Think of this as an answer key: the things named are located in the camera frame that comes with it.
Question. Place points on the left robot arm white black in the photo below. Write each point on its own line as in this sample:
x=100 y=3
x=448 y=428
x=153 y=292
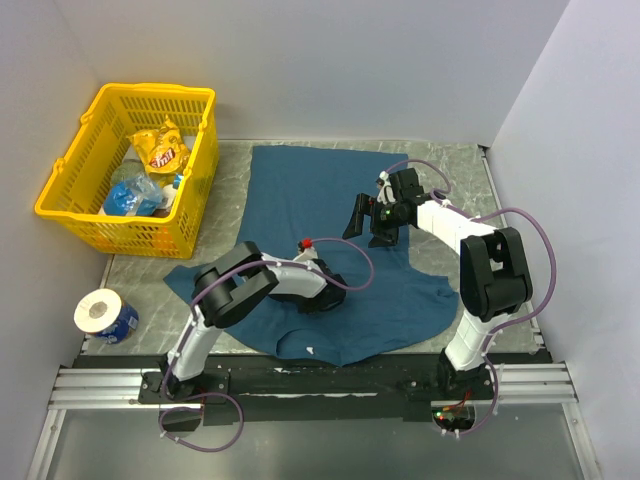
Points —
x=227 y=290

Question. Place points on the toilet paper roll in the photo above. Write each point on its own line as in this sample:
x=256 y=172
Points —
x=104 y=315

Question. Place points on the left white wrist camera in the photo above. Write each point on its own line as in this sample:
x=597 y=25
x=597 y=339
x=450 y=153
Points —
x=306 y=251

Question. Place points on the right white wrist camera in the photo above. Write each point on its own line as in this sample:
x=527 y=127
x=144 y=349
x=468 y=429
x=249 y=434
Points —
x=385 y=195

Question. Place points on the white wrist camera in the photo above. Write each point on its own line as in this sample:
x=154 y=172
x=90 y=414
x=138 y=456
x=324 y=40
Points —
x=385 y=195
x=306 y=251

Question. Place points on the yellow snack bag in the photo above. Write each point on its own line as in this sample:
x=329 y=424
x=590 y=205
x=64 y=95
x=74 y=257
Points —
x=162 y=150

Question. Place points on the yellow plastic basket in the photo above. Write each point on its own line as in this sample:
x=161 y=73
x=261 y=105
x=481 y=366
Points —
x=80 y=179

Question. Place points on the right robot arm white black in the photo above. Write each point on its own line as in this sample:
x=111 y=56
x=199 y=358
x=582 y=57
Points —
x=494 y=279

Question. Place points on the blue t-shirt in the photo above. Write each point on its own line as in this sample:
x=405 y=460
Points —
x=296 y=193

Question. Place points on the small white bottle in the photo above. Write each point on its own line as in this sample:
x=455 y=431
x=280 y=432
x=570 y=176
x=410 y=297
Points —
x=169 y=192

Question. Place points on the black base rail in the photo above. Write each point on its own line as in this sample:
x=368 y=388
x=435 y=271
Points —
x=258 y=388

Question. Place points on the blue plastic bag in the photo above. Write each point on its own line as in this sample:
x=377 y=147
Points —
x=134 y=196

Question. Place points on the aluminium frame rail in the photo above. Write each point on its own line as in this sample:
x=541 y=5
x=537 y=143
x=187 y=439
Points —
x=84 y=389

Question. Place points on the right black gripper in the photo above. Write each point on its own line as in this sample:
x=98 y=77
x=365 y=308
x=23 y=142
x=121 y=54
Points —
x=362 y=207

